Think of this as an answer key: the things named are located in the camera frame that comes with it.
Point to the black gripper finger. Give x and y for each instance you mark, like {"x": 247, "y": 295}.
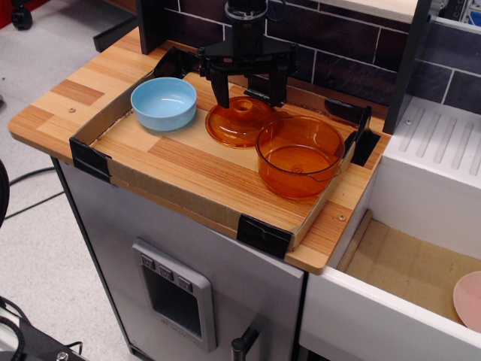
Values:
{"x": 219, "y": 83}
{"x": 277, "y": 87}

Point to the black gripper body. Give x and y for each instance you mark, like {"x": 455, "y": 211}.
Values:
{"x": 247, "y": 50}

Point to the orange transparent pot lid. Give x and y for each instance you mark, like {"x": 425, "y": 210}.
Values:
{"x": 240, "y": 123}

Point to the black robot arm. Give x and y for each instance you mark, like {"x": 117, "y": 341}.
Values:
{"x": 258, "y": 83}

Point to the orange transparent pot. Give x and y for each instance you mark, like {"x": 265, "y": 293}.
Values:
{"x": 298, "y": 156}

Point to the light blue bowl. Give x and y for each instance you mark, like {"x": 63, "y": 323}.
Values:
{"x": 164, "y": 104}

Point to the black metal floor bar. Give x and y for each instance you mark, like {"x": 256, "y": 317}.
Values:
{"x": 108, "y": 37}

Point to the cardboard fence with black tape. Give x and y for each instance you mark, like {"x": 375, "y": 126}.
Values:
{"x": 217, "y": 186}

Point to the black caster wheel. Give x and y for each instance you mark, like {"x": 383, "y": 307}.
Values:
{"x": 21, "y": 16}

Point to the grey toy dishwasher cabinet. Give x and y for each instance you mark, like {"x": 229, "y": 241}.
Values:
{"x": 179, "y": 290}

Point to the white toy sink unit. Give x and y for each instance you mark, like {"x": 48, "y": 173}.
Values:
{"x": 388, "y": 292}

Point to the pink plate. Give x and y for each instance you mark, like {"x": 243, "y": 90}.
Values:
{"x": 466, "y": 300}

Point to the black cabinet door handle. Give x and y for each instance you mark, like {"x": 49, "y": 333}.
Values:
{"x": 241, "y": 346}

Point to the black equipment with cables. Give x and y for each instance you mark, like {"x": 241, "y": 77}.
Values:
{"x": 20, "y": 340}

